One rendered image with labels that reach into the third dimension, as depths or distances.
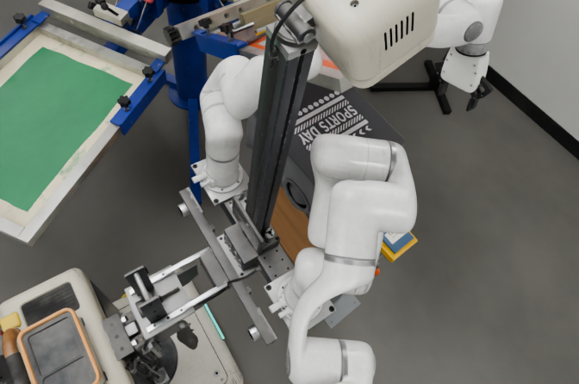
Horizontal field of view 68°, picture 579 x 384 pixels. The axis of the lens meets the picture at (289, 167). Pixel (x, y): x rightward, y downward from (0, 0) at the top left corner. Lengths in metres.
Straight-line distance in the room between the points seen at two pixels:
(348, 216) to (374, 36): 0.28
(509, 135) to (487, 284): 1.18
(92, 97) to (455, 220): 2.16
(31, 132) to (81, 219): 0.96
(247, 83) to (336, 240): 0.44
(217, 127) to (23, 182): 0.81
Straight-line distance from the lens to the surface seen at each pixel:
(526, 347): 2.85
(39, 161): 1.70
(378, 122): 1.82
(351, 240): 0.68
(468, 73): 1.16
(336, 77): 1.07
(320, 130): 1.72
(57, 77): 1.91
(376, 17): 0.54
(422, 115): 3.25
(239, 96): 1.00
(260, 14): 1.60
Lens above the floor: 2.32
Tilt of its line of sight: 59 degrees down
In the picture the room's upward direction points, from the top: 15 degrees clockwise
